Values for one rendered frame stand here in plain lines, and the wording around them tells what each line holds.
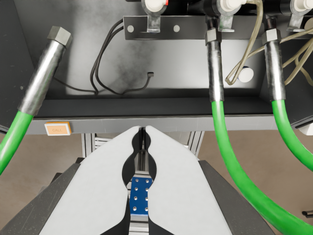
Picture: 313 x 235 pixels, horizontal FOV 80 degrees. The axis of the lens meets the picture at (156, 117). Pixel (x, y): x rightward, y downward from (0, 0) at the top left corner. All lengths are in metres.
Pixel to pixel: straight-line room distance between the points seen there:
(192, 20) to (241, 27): 0.09
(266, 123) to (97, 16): 0.47
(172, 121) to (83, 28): 0.31
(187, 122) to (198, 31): 0.20
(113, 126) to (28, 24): 0.31
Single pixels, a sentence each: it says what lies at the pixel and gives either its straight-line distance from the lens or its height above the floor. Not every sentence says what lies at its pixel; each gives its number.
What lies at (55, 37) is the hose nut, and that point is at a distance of 0.23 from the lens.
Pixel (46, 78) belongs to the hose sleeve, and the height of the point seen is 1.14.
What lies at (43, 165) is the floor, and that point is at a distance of 2.03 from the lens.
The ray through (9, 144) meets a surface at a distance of 0.22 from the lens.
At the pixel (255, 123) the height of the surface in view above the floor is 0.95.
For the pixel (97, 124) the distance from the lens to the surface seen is 0.46.
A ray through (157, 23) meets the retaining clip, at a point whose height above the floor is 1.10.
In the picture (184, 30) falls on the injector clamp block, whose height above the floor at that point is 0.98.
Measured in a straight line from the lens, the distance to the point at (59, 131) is 0.48.
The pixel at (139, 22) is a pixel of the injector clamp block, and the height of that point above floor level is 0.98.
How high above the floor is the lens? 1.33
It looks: 62 degrees down
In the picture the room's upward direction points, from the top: 176 degrees clockwise
